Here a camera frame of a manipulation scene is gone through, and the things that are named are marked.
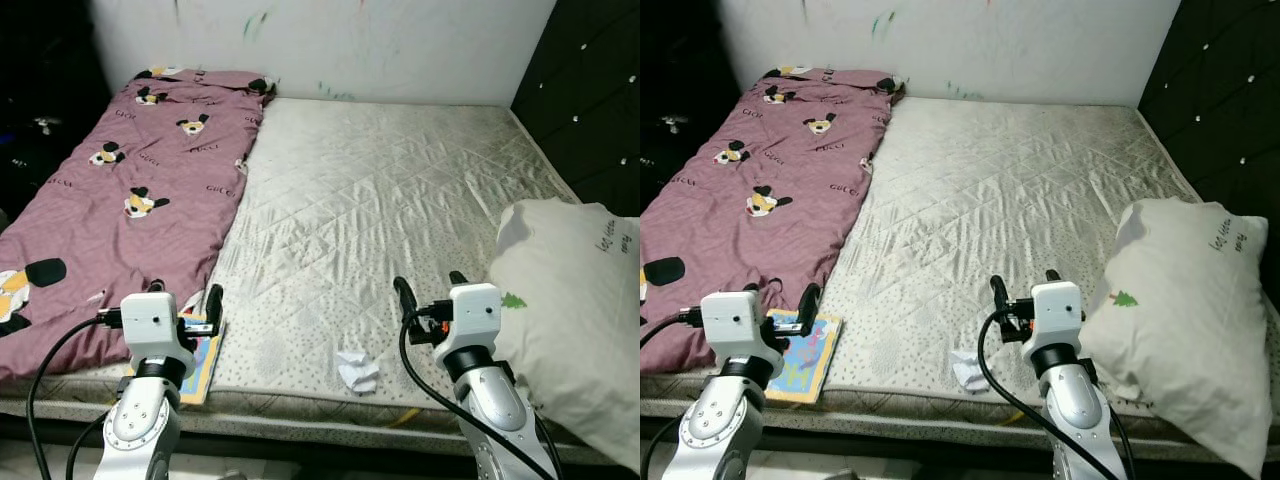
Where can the colourful children's board book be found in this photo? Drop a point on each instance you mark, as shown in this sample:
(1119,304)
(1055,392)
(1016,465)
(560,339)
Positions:
(205,370)
(815,360)

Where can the white tissue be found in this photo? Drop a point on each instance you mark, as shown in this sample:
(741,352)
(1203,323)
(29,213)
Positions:
(358,372)
(970,370)

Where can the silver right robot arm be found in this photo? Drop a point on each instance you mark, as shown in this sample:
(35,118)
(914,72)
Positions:
(490,400)
(1070,400)

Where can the beige quilted mattress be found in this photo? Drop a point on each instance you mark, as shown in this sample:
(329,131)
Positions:
(380,200)
(1000,200)

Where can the white pillow with green tree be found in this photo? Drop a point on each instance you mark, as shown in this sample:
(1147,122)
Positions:
(570,330)
(1190,330)

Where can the pink cartoon print blanket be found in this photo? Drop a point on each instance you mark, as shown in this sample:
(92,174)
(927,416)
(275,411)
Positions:
(130,160)
(760,160)

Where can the speckled bed base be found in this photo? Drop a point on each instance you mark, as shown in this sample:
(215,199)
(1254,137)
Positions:
(920,425)
(300,425)

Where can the black tufted headboard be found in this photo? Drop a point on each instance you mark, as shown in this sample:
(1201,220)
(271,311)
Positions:
(1220,80)
(590,80)

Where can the dark furniture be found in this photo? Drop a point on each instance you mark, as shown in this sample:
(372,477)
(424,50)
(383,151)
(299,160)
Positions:
(670,60)
(40,60)

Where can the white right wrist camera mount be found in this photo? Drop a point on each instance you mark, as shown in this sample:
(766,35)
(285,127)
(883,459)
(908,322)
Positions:
(1057,310)
(472,310)

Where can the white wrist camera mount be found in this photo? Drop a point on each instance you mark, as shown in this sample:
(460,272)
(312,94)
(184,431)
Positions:
(1057,310)
(150,320)
(472,310)
(730,320)

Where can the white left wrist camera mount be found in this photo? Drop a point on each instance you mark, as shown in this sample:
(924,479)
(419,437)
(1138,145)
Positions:
(150,320)
(730,320)

